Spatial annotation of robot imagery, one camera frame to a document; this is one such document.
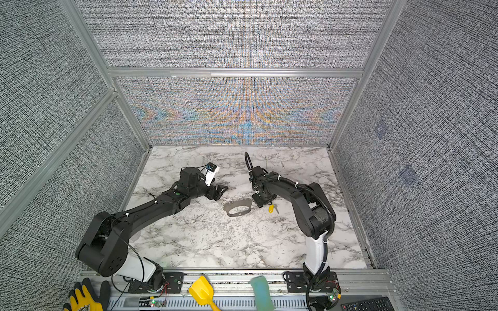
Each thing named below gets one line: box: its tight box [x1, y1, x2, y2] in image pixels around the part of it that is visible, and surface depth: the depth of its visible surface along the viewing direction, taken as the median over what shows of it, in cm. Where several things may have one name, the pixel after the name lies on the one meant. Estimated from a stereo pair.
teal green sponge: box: [250, 276, 276, 311], surface depth 72 cm
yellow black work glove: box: [62, 277, 111, 311], surface depth 71 cm
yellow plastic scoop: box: [188, 275, 222, 311], surface depth 73 cm
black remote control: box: [341, 296, 395, 311], surface depth 69 cm
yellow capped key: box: [267, 203, 280, 214], surface depth 96 cm
